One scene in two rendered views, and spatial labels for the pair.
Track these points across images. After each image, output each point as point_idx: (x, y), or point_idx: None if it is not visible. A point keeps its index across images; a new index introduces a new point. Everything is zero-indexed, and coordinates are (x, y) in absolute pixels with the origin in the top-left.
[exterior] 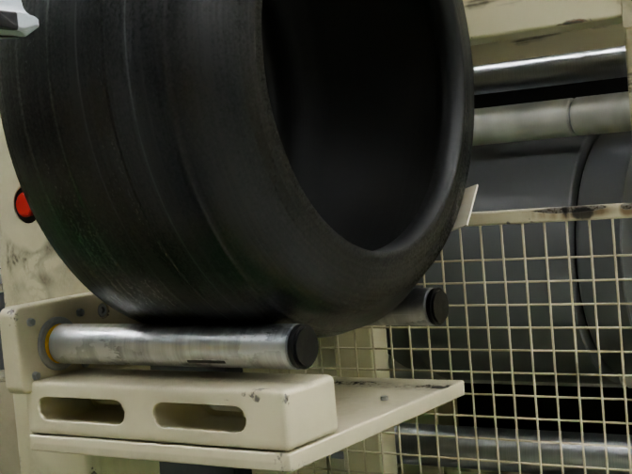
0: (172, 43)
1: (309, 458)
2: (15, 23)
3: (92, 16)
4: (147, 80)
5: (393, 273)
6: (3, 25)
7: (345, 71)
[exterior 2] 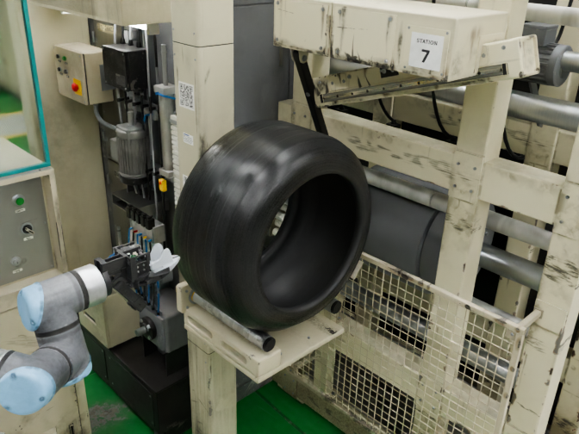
0: (226, 269)
1: (266, 377)
2: (168, 271)
3: (202, 244)
4: (216, 275)
5: (312, 311)
6: (163, 277)
7: (326, 189)
